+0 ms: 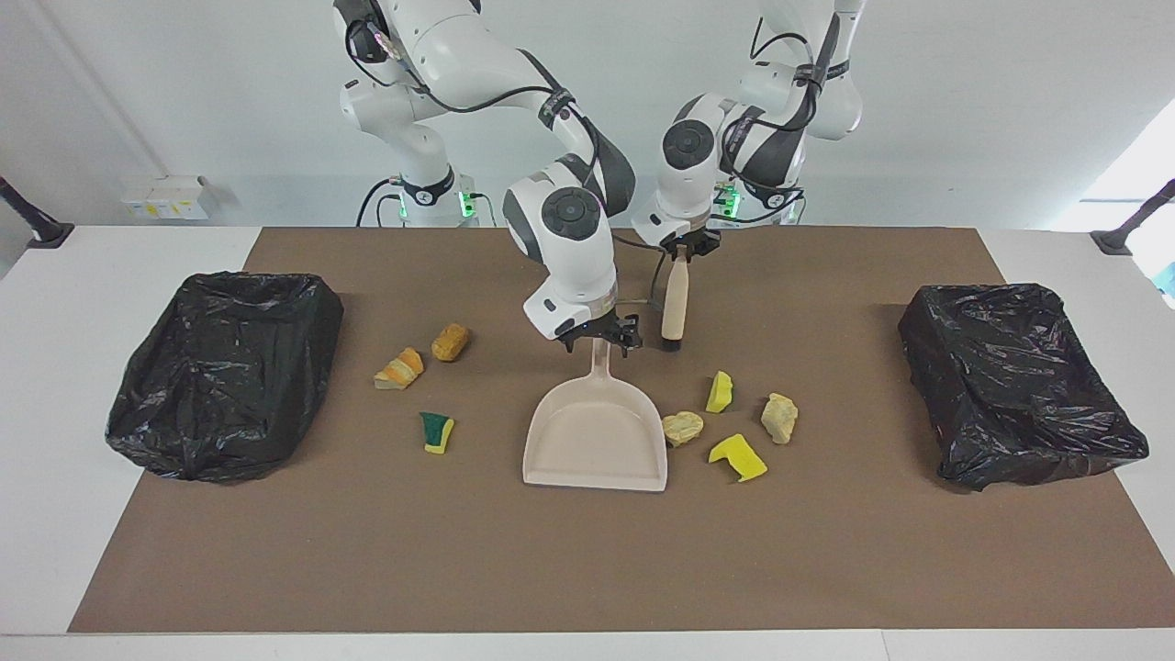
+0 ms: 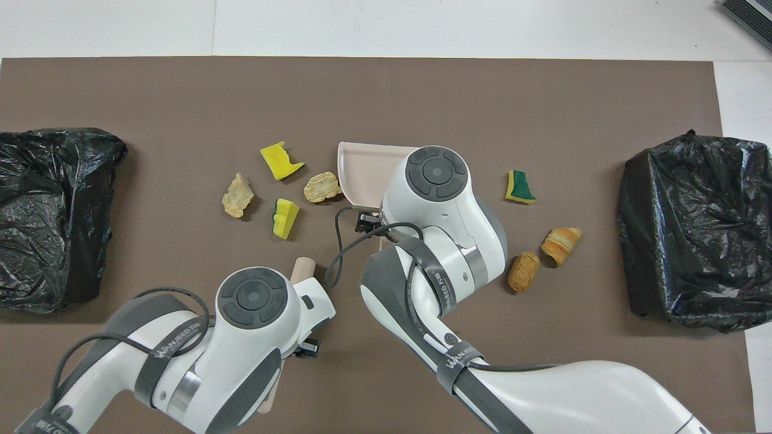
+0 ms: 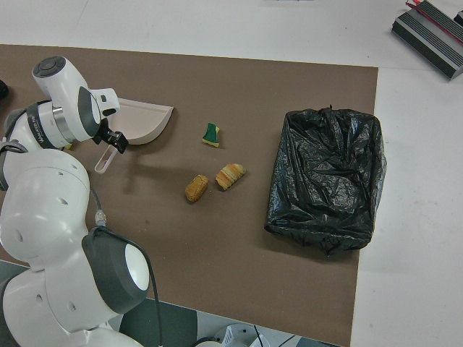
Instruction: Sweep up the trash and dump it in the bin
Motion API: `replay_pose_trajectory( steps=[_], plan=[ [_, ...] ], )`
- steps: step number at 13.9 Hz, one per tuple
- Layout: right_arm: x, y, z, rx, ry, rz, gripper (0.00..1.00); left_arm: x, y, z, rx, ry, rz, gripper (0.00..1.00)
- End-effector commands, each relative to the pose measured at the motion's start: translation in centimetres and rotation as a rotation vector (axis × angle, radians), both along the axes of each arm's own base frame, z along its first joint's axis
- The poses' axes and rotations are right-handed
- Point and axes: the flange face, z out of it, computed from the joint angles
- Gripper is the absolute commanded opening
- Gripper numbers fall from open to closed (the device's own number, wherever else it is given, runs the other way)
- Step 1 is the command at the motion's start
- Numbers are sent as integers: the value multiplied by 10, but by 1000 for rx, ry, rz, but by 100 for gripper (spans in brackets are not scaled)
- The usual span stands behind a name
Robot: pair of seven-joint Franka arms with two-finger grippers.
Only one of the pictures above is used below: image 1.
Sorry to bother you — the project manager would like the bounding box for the beige hand brush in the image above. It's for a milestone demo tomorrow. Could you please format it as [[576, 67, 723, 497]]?
[[661, 257, 691, 353]]

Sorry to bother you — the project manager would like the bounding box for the beige plastic dustpan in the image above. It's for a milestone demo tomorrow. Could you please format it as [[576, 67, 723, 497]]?
[[522, 338, 669, 493]]

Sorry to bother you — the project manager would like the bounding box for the beige toy cookie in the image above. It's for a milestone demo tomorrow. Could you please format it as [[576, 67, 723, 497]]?
[[662, 411, 705, 448]]

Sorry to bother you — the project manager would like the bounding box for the brown toy bread roll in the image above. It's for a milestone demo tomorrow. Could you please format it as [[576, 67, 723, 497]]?
[[431, 323, 471, 363]]

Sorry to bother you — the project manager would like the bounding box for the large yellow sponge piece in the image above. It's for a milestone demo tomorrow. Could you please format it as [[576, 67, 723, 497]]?
[[708, 433, 768, 484]]

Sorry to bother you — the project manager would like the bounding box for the pale toy pastry chunk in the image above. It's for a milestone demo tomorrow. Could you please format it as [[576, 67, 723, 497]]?
[[761, 393, 799, 445]]

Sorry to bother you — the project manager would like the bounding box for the orange striped toy croissant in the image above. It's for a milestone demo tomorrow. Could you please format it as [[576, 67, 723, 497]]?
[[374, 347, 426, 391]]

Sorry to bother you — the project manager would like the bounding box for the black bag lined bin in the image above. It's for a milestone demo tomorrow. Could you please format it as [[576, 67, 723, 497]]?
[[898, 283, 1150, 492], [106, 271, 345, 483]]

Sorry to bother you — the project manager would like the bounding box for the brown table mat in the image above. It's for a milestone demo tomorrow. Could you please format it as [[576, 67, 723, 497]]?
[[68, 227, 1175, 633]]

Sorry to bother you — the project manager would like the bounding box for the dark right arm cable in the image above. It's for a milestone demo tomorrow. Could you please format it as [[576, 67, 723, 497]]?
[[335, 0, 668, 313]]

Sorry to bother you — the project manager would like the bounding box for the dark arm cable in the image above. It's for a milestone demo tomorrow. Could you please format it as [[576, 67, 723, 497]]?
[[335, 0, 668, 313], [719, 14, 841, 223]]

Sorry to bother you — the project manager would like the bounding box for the dark left arm cable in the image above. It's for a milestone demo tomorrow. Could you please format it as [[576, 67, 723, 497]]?
[[719, 14, 841, 223]]

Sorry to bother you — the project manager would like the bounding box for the black camera stand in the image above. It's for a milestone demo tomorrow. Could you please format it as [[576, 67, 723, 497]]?
[[0, 176, 74, 250], [1091, 179, 1175, 256]]

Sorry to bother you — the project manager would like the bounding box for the white wall socket box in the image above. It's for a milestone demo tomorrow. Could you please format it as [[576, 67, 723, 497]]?
[[122, 175, 210, 221]]

